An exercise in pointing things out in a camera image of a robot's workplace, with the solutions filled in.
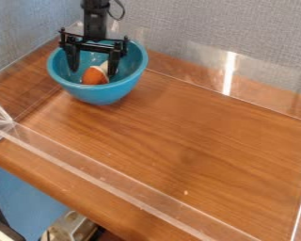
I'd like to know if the brown toy mushroom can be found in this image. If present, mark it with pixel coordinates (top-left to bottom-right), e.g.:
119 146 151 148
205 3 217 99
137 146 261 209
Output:
81 61 109 85

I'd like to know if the white power strip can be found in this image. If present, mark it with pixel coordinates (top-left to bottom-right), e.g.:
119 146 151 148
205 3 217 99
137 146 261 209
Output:
39 210 97 241

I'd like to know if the clear acrylic barrier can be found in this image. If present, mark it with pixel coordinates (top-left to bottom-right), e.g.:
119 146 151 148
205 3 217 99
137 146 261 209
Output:
0 20 301 241

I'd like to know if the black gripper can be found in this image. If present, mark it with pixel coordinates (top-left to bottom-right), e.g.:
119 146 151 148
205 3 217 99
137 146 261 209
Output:
58 0 127 76

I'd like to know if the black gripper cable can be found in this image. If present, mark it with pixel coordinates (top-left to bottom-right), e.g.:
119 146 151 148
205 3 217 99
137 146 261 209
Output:
106 0 126 22

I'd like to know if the blue bowl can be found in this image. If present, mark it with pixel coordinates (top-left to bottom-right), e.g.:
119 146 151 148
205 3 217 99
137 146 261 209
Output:
46 40 149 105

